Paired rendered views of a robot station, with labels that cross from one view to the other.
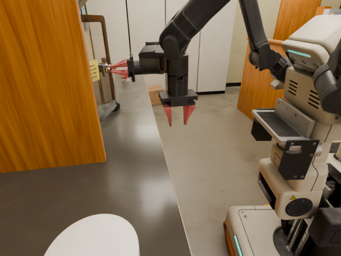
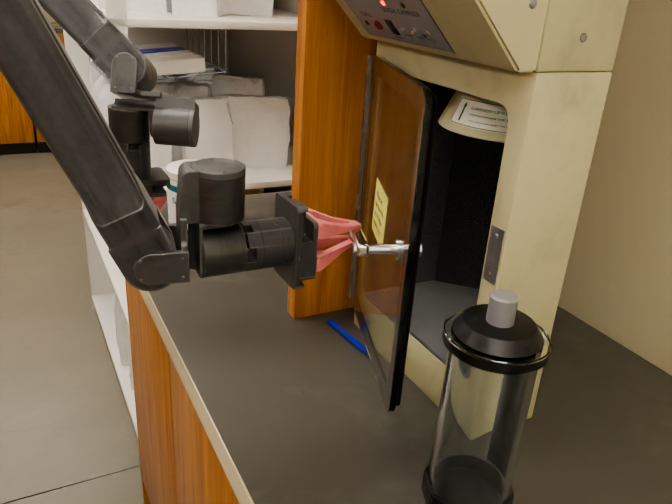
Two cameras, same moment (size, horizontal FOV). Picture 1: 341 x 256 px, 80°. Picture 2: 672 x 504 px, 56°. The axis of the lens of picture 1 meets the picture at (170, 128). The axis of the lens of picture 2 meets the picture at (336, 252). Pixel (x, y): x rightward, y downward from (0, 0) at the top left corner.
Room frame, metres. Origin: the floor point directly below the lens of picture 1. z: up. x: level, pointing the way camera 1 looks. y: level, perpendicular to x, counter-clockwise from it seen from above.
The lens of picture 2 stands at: (1.51, -0.01, 1.49)
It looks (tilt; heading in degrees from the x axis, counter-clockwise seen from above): 24 degrees down; 162
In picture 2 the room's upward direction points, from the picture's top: 4 degrees clockwise
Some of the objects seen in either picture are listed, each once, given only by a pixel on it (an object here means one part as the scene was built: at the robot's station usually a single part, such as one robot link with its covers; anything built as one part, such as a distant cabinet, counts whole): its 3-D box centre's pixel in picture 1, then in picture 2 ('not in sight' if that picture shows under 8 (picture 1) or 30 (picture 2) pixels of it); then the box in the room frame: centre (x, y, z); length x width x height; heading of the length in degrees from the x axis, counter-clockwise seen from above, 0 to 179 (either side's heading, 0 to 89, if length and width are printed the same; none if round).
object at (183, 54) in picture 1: (175, 64); (133, 123); (0.55, -0.01, 1.27); 0.07 x 0.06 x 0.07; 74
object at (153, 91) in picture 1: (151, 95); not in sight; (3.57, 0.34, 0.14); 0.41 x 0.33 x 0.29; 107
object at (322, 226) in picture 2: (121, 69); (324, 238); (0.84, 0.20, 1.20); 0.09 x 0.07 x 0.07; 101
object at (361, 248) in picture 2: (108, 67); (370, 237); (0.86, 0.25, 1.20); 0.10 x 0.05 x 0.03; 171
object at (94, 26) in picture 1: (93, 73); (382, 223); (0.79, 0.30, 1.19); 0.30 x 0.01 x 0.40; 171
